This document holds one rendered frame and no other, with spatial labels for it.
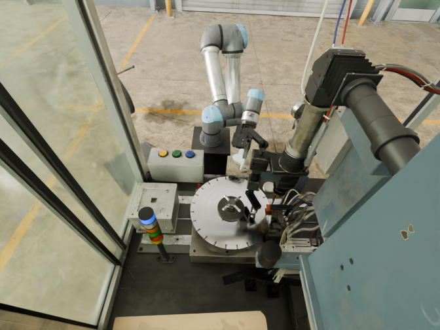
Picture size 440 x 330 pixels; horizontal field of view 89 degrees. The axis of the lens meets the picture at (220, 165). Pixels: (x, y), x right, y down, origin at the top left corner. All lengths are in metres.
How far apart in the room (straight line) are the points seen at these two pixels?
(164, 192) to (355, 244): 0.83
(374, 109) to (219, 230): 0.66
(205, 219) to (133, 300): 0.42
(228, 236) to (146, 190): 0.43
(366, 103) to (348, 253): 0.22
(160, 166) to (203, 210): 0.38
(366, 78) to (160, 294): 0.96
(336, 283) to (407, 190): 0.20
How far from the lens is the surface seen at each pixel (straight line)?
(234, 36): 1.27
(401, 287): 0.32
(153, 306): 1.04
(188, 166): 1.14
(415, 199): 0.28
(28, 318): 0.68
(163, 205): 1.01
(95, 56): 0.78
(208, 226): 0.89
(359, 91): 0.43
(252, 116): 1.00
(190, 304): 1.03
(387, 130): 0.37
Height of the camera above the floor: 1.76
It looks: 50 degrees down
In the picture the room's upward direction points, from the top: 4 degrees clockwise
